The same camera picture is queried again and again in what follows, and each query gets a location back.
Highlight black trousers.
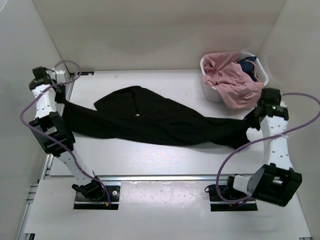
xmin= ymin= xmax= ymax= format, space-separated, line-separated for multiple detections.
xmin=62 ymin=86 xmax=250 ymax=149

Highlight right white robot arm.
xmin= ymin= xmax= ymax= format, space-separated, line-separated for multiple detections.
xmin=224 ymin=88 xmax=302 ymax=207

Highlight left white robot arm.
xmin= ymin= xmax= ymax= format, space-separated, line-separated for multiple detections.
xmin=27 ymin=66 xmax=109 ymax=202

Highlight pink trousers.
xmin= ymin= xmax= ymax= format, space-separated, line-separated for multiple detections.
xmin=202 ymin=50 xmax=264 ymax=110

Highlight dark label sticker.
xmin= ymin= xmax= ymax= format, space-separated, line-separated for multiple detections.
xmin=78 ymin=71 xmax=95 ymax=76

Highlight navy garment in basket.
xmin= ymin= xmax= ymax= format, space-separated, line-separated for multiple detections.
xmin=237 ymin=56 xmax=260 ymax=82

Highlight white laundry basket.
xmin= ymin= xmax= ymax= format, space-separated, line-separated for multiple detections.
xmin=200 ymin=50 xmax=269 ymax=103

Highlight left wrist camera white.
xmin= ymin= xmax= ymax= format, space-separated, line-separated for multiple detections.
xmin=51 ymin=70 xmax=69 ymax=83

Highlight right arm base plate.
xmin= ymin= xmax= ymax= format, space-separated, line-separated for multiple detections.
xmin=204 ymin=184 xmax=258 ymax=212

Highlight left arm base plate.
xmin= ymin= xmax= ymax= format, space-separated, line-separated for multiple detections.
xmin=73 ymin=184 xmax=121 ymax=210

